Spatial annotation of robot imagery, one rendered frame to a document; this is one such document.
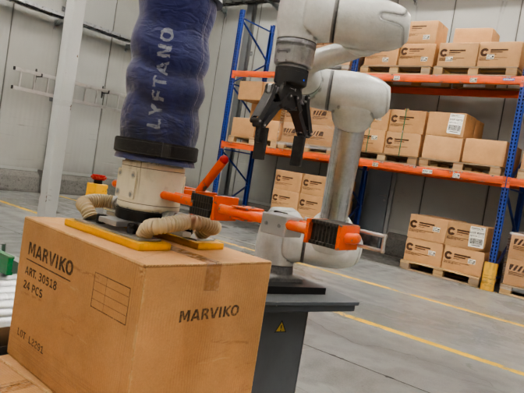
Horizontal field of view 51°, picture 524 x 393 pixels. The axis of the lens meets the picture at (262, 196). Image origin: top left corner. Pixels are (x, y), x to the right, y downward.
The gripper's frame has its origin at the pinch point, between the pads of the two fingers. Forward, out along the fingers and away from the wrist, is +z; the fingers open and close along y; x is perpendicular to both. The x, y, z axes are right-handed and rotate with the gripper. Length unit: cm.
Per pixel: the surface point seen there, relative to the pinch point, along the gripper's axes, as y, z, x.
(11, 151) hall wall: -394, 48, -975
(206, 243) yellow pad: -6.0, 25.0, -24.5
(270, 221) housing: 4.5, 14.0, 4.5
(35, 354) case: 21, 61, -54
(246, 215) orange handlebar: 4.5, 13.9, -2.7
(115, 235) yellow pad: 15.7, 25.0, -34.8
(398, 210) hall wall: -827, 42, -370
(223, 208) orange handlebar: 4.5, 13.6, -10.2
